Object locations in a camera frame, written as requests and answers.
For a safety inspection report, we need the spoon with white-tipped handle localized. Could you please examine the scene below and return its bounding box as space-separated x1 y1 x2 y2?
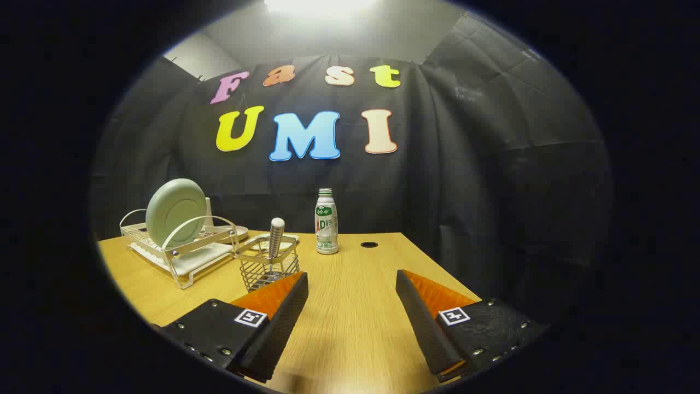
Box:
261 218 288 285

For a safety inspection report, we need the white wire dish rack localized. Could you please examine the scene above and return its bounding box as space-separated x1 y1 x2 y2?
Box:
119 208 249 289

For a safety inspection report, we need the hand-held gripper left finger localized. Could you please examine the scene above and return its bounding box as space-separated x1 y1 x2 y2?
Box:
156 271 310 384

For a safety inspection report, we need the white drink bottle green label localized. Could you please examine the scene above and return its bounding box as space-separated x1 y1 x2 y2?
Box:
314 188 340 255

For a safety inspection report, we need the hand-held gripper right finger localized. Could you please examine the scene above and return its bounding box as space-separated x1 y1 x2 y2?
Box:
395 269 549 384

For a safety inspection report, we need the metal wire basket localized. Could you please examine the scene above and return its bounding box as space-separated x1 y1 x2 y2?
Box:
235 234 300 293

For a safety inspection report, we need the pale green plate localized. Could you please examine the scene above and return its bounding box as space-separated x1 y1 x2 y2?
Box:
145 178 207 248

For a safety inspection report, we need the beige dish with meat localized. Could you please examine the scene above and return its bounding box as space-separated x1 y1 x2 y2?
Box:
211 224 249 244

